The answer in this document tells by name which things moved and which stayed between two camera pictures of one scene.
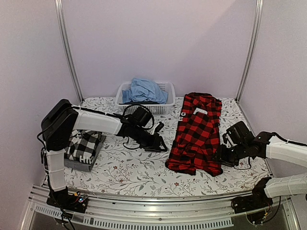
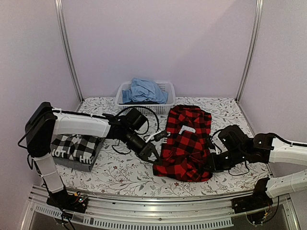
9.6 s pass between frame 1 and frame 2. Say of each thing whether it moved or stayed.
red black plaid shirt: moved
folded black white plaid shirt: stayed
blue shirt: stayed
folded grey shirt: stayed
